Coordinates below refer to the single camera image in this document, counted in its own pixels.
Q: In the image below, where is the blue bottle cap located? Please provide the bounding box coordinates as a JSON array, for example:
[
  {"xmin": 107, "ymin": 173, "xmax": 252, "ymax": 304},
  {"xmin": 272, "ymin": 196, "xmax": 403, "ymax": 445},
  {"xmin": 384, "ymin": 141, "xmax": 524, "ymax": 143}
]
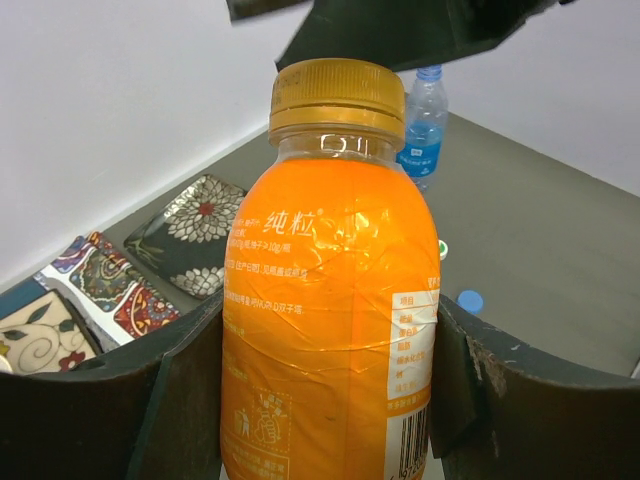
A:
[{"xmin": 456, "ymin": 289, "xmax": 484, "ymax": 315}]

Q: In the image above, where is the orange bottle cap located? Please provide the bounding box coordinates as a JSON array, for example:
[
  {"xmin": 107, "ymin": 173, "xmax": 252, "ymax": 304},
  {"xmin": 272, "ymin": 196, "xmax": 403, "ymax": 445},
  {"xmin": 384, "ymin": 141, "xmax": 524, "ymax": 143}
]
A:
[{"xmin": 269, "ymin": 58, "xmax": 405, "ymax": 142}]

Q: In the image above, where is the orange juice bottle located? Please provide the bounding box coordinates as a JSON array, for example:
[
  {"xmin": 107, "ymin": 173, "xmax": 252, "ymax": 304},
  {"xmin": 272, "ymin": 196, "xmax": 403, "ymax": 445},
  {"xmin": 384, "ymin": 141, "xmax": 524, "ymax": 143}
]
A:
[{"xmin": 219, "ymin": 58, "xmax": 441, "ymax": 480}]

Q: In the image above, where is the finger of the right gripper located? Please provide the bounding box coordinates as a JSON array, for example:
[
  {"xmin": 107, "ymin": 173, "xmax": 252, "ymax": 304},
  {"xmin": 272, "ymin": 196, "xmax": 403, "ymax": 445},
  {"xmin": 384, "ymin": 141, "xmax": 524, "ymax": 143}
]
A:
[
  {"xmin": 276, "ymin": 0, "xmax": 558, "ymax": 72},
  {"xmin": 226, "ymin": 0, "xmax": 307, "ymax": 21}
]

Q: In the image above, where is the white green bottle cap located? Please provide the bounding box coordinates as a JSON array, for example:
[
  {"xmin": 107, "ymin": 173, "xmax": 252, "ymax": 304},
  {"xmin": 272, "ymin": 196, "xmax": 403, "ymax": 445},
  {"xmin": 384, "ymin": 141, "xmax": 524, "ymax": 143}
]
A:
[{"xmin": 439, "ymin": 240, "xmax": 449, "ymax": 260}]

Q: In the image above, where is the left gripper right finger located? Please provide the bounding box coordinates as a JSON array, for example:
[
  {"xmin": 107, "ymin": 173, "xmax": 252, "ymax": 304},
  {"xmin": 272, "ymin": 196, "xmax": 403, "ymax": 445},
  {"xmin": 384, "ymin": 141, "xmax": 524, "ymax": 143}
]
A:
[{"xmin": 429, "ymin": 296, "xmax": 639, "ymax": 479}]

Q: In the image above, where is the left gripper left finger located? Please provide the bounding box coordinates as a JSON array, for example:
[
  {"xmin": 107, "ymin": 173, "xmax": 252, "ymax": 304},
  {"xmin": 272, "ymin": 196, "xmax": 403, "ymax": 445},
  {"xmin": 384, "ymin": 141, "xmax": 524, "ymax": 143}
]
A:
[{"xmin": 1, "ymin": 294, "xmax": 223, "ymax": 479}]

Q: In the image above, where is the blue patterned placemat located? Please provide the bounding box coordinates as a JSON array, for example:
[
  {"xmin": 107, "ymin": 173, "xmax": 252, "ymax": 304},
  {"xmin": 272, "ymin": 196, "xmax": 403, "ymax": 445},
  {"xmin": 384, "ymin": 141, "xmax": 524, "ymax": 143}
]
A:
[{"xmin": 1, "ymin": 232, "xmax": 180, "ymax": 354}]

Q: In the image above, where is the blue label water bottle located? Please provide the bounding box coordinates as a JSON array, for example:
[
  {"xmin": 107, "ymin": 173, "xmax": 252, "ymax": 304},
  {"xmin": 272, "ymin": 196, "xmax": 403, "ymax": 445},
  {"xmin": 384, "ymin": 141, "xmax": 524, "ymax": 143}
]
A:
[{"xmin": 396, "ymin": 65, "xmax": 449, "ymax": 193}]

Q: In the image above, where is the beige floral square plate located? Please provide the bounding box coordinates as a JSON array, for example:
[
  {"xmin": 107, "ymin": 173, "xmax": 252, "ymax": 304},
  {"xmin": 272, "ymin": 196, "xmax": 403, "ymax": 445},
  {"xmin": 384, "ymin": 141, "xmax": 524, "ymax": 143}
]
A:
[{"xmin": 1, "ymin": 290, "xmax": 102, "ymax": 375}]

